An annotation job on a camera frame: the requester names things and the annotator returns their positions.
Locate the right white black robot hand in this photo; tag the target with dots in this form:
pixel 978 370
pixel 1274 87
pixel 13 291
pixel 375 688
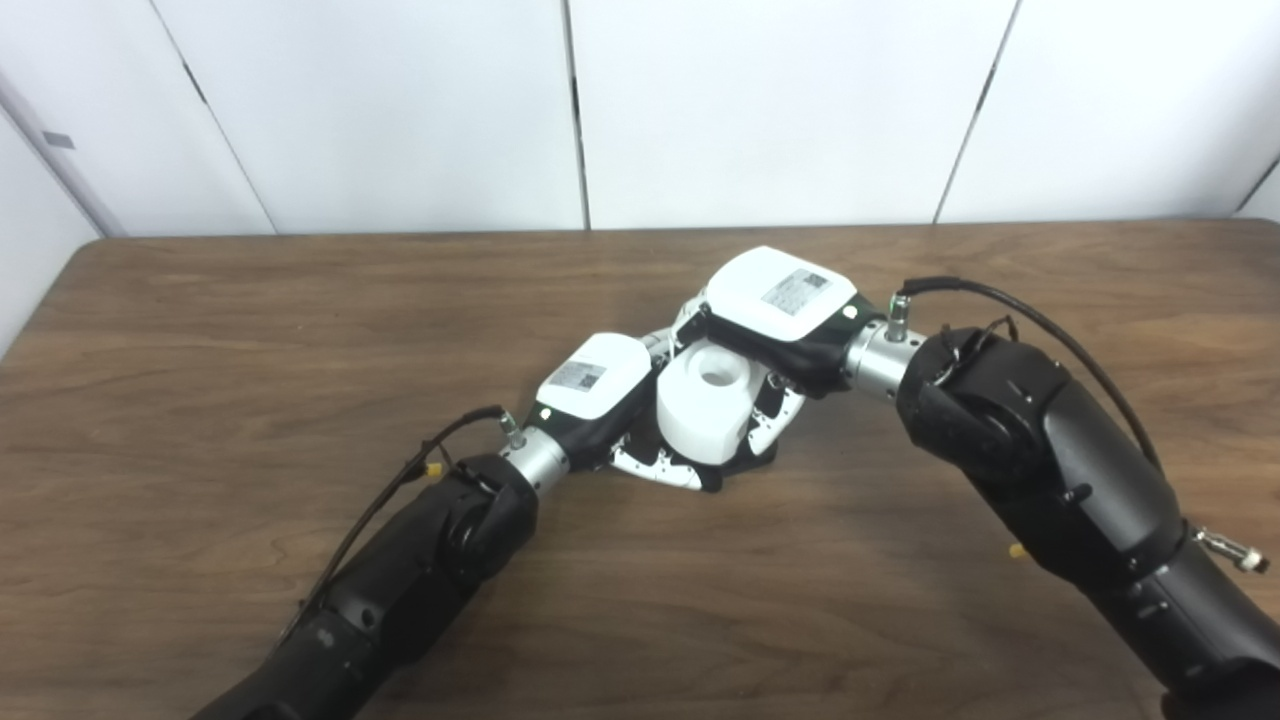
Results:
pixel 780 295

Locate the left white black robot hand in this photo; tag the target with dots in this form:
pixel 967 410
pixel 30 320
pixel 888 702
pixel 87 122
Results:
pixel 595 380

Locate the round white plastic piece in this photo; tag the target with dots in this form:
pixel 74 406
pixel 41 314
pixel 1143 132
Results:
pixel 700 420

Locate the black flanged holder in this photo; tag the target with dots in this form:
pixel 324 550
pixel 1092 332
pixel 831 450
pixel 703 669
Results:
pixel 745 466

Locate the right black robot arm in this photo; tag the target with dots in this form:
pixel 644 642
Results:
pixel 1080 470

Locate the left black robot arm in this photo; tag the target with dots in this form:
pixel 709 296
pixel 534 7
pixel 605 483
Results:
pixel 400 580

